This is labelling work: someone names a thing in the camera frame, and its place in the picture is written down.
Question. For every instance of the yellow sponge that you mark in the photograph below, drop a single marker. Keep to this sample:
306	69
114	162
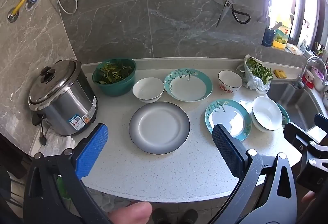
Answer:
279	73

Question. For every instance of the grey rimmed white plate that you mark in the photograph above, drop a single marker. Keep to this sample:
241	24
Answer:
158	126

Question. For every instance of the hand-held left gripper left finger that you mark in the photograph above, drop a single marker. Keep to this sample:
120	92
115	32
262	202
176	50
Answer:
89	149

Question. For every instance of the small white bowl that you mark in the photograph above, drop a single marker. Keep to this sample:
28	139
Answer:
148	88

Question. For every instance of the large teal floral plate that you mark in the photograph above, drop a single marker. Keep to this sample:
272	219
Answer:
188	85

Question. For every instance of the clear plastic bag of greens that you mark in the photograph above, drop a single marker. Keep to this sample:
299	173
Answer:
256	73

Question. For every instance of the white bowl with red pattern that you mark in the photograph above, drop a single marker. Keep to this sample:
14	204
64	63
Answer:
229	80

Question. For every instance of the stainless steel sink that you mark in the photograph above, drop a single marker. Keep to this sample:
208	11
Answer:
289	101

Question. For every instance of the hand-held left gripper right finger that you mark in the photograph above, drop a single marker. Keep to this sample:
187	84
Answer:
228	152

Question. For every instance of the large white bowl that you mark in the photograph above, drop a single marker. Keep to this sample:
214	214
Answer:
266	111

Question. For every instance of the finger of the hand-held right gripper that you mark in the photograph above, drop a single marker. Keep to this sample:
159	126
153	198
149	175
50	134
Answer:
321	120
294	135

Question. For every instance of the person's dark shoe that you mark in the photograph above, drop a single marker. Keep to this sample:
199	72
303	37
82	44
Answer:
189	216

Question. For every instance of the leafy green vegetables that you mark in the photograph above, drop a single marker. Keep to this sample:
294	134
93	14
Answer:
115	73

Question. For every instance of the yellow oil bottle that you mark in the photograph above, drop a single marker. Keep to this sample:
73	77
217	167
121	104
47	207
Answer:
281	34

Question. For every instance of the stainless steel rice cooker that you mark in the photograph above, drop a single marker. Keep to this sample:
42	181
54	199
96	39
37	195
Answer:
64	101

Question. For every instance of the red plastic item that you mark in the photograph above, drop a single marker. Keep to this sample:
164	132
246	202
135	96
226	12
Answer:
307	82

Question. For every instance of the person's right hand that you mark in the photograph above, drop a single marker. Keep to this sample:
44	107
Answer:
308	197

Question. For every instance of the chrome faucet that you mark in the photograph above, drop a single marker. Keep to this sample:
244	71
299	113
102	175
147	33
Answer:
314	60

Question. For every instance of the green plastic basin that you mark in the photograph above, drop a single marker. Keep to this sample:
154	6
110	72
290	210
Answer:
112	88

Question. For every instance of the dark blue utensil holder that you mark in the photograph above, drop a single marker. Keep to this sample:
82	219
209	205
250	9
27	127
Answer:
267	38

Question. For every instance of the person's left hand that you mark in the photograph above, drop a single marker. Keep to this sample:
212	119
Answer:
133	212

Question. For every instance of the white utensil cup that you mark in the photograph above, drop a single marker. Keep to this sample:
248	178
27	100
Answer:
319	80

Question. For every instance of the white folded cloth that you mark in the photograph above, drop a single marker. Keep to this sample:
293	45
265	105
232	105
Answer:
57	140

